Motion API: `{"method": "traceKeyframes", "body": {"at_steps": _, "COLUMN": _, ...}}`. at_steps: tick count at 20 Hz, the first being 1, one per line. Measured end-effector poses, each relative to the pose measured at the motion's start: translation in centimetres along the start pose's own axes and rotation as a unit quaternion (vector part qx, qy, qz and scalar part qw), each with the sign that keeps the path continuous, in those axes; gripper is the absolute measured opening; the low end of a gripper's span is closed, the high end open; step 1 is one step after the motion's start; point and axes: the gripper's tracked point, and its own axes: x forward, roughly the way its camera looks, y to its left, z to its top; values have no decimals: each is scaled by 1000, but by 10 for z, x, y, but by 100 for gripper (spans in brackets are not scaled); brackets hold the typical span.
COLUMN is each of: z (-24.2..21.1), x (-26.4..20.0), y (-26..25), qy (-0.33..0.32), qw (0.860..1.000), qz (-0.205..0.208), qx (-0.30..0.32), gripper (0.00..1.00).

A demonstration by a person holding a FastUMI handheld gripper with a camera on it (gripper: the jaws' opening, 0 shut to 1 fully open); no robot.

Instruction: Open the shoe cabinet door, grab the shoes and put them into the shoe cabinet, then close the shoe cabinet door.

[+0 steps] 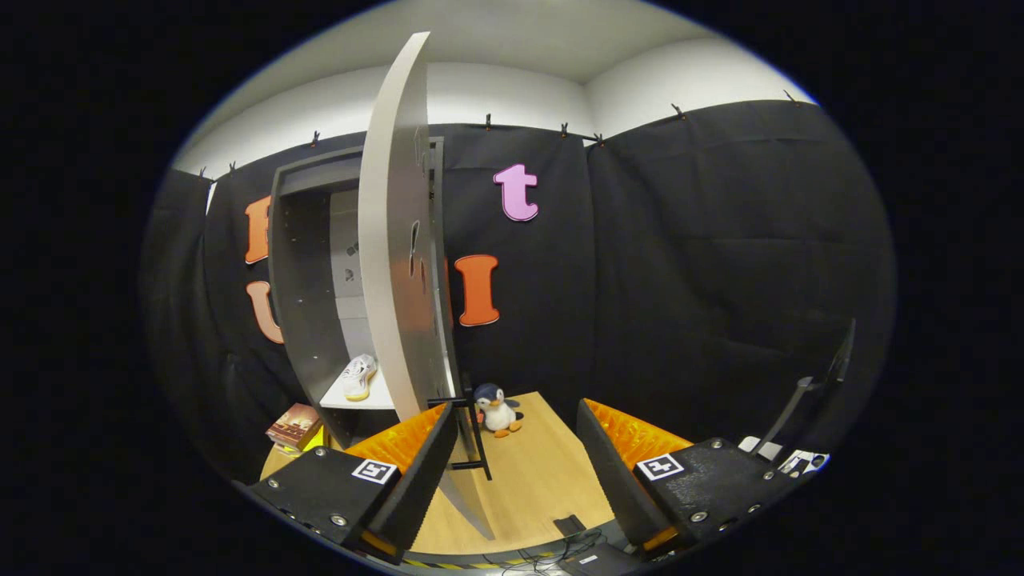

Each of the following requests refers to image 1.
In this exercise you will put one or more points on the row of black clips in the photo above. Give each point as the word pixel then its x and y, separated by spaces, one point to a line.
pixel 488 122

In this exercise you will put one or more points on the beige shoe cabinet door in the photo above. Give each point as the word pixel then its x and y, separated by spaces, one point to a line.
pixel 392 240

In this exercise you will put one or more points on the penguin plush toy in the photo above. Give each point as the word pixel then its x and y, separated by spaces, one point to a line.
pixel 498 414

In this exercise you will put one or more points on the small black block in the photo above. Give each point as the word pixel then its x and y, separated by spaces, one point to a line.
pixel 570 526

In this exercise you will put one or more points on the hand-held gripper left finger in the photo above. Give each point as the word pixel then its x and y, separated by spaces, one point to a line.
pixel 424 480

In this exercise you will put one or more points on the black angled stand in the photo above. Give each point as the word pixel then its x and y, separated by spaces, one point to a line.
pixel 792 408

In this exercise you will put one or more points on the black electronic device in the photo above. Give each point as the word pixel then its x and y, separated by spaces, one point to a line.
pixel 600 562

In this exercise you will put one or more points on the yellow book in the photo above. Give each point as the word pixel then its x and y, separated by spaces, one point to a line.
pixel 318 440

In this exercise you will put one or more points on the dark grey shoe cabinet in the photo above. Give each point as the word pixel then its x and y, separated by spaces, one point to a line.
pixel 308 280

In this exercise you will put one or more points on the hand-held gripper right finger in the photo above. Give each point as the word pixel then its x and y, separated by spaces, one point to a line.
pixel 616 480

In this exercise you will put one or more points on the black backdrop cloth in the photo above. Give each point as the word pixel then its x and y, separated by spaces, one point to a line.
pixel 704 280

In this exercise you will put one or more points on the white canvas shoe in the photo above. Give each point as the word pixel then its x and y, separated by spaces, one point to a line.
pixel 358 378

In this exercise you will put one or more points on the white cabinet shelf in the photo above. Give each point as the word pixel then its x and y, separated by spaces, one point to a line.
pixel 382 398

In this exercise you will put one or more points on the brown cover book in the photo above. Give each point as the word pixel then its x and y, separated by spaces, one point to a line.
pixel 294 424

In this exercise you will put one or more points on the white board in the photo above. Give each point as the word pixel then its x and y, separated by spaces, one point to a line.
pixel 754 445

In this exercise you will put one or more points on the yellow black hazard tape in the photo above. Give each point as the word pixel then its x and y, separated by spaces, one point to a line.
pixel 448 563

